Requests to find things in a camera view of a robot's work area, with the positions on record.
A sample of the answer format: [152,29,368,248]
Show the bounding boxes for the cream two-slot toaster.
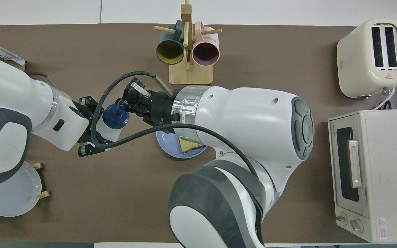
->
[337,19,397,100]

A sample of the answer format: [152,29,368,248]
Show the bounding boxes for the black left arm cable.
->
[26,72,59,91]

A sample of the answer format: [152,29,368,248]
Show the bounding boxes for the white toaster oven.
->
[328,110,397,243]

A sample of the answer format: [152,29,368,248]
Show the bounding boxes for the toasted bread slice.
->
[177,135,206,154]

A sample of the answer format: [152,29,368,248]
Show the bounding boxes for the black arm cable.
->
[91,71,264,221]
[26,72,59,91]

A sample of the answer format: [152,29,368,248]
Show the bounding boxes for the blue round plate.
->
[156,131,207,159]

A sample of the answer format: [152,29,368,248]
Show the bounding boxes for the grey plate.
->
[0,162,42,217]

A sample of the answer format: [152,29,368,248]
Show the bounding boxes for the clear squeeze bottle blue cap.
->
[95,103,130,143]

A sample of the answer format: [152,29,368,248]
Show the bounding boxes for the pink mug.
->
[192,21,220,67]

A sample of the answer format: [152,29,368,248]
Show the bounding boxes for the white toaster power cord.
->
[373,88,397,111]

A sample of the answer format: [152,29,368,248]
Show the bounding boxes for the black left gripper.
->
[78,96,112,157]

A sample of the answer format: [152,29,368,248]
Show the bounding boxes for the wooden mug tree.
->
[154,0,222,85]

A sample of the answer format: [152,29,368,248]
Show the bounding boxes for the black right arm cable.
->
[91,71,264,221]

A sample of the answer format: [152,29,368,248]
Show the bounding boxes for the teal mug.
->
[156,20,185,65]

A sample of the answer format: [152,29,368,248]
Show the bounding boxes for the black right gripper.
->
[116,79,177,133]

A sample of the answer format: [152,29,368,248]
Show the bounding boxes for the brown table mat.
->
[0,23,397,243]

